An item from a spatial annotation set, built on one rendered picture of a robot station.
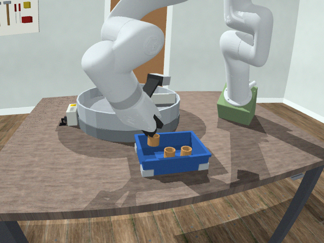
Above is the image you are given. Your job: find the blue crate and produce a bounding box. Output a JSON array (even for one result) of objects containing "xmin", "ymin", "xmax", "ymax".
[{"xmin": 134, "ymin": 131, "xmax": 212, "ymax": 177}]

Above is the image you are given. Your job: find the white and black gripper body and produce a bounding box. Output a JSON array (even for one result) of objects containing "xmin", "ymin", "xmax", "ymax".
[{"xmin": 110, "ymin": 89, "xmax": 161, "ymax": 132}]

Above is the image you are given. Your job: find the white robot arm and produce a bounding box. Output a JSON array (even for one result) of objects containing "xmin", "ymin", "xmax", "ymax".
[{"xmin": 82, "ymin": 0, "xmax": 273, "ymax": 110}]

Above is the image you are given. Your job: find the bronze bushing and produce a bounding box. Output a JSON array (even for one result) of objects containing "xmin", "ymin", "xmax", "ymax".
[
  {"xmin": 180, "ymin": 146, "xmax": 192, "ymax": 156},
  {"xmin": 147, "ymin": 134, "xmax": 160, "ymax": 147},
  {"xmin": 164, "ymin": 147, "xmax": 175, "ymax": 158}
]

